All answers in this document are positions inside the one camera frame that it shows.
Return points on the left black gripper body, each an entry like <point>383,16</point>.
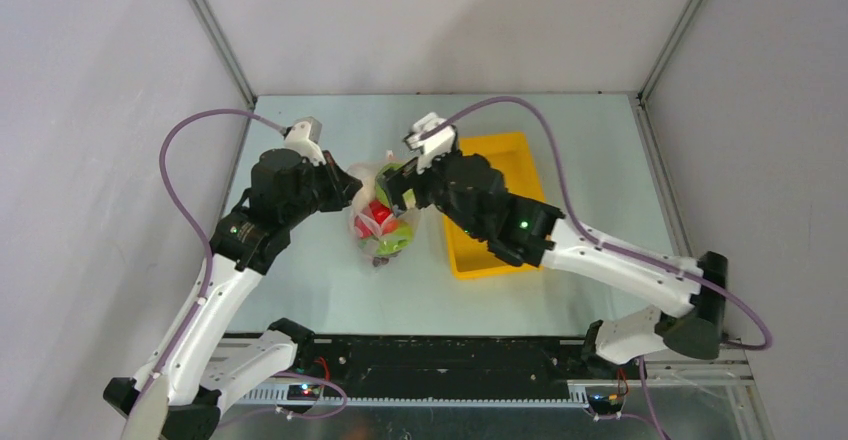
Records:
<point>322,190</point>

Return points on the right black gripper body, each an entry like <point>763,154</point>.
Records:
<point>411,185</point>

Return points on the green cabbage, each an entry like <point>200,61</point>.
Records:
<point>393,189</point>

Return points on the red bell pepper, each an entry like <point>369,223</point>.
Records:
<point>374,220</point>

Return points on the green leafy vegetable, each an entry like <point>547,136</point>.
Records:
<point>389,244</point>

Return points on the clear pink-dotted zip bag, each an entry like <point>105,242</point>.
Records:
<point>366,173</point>

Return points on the yellow plastic tray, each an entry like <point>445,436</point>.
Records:
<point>511,154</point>

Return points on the purple grape bunch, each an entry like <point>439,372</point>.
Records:
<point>380,261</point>

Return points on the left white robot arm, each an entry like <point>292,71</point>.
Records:
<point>177,394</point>

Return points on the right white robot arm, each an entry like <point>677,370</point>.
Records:
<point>682,315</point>

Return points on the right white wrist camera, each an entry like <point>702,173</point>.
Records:
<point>430,138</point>

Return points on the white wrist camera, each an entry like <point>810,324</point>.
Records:
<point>430,138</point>
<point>303,138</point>

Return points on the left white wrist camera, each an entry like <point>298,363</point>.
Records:
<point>303,138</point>

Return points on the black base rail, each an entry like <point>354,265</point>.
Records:
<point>455,368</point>

